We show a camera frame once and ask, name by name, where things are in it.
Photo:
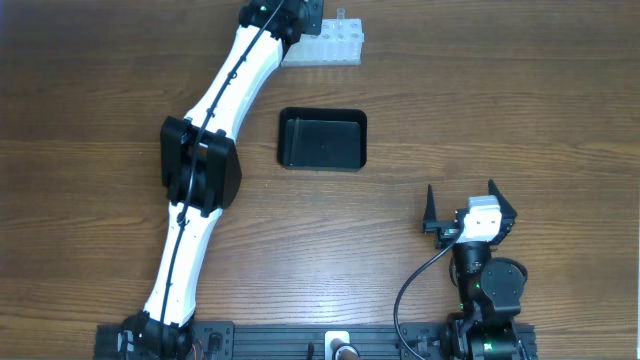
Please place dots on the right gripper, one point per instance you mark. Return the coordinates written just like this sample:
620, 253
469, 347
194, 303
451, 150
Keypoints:
445, 232

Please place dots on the clear test tube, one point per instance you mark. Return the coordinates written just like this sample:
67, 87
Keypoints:
341, 13
295, 145

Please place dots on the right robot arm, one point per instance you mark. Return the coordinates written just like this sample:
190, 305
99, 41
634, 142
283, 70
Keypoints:
495, 290

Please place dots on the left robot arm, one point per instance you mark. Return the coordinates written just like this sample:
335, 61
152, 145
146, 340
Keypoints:
240, 85

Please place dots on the black tray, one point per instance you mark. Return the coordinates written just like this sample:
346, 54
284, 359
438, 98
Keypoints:
330, 145

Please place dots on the white test tube rack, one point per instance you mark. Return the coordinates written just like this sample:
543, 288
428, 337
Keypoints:
340, 50

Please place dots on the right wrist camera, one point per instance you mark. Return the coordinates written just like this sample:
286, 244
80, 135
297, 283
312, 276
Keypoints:
481, 220

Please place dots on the mounting rail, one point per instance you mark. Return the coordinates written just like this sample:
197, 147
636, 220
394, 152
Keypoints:
280, 342

